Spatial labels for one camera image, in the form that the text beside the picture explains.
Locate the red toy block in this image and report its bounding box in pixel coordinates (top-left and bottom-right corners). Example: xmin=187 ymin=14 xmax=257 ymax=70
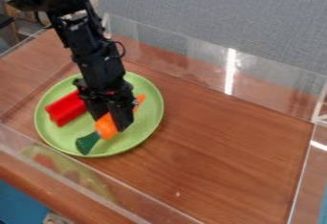
xmin=44 ymin=91 xmax=86 ymax=127

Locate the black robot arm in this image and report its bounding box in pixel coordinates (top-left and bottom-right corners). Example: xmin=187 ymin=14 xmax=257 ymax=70
xmin=5 ymin=0 xmax=134 ymax=131

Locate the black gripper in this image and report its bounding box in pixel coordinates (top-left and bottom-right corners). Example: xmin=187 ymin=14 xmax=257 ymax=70
xmin=72 ymin=39 xmax=134 ymax=132

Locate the clear acrylic enclosure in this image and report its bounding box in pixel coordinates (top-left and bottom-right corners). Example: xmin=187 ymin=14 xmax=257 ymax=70
xmin=0 ymin=16 xmax=327 ymax=224

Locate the black cable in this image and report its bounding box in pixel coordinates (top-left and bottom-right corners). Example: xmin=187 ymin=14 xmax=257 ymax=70
xmin=104 ymin=39 xmax=128 ymax=59

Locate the orange toy carrot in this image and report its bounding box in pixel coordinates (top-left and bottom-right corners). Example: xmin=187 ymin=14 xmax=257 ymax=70
xmin=74 ymin=94 xmax=146 ymax=156

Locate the green plate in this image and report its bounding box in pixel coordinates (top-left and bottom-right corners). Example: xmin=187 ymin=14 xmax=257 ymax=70
xmin=34 ymin=72 xmax=164 ymax=158

